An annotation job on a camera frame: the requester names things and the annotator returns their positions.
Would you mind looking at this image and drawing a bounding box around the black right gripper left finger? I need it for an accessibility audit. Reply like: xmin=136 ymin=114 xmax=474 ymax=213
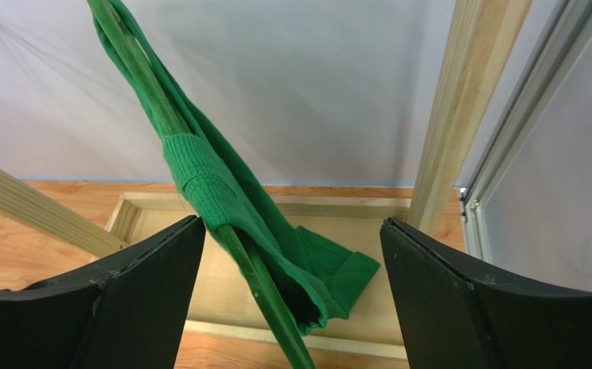
xmin=0 ymin=215 xmax=205 ymax=368

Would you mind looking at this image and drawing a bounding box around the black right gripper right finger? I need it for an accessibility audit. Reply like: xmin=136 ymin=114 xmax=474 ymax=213
xmin=380 ymin=218 xmax=592 ymax=368

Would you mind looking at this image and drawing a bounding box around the aluminium frame rail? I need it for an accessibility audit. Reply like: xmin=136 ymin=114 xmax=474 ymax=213
xmin=461 ymin=1 xmax=592 ymax=263

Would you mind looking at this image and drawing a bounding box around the green velvet hanger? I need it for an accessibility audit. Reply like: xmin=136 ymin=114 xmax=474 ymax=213
xmin=88 ymin=1 xmax=327 ymax=368

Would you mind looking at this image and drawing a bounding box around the green tank top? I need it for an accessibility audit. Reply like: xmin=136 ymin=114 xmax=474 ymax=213
xmin=88 ymin=1 xmax=380 ymax=336

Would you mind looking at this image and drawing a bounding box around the wooden clothes rack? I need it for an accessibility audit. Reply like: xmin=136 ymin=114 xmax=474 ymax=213
xmin=0 ymin=0 xmax=532 ymax=361

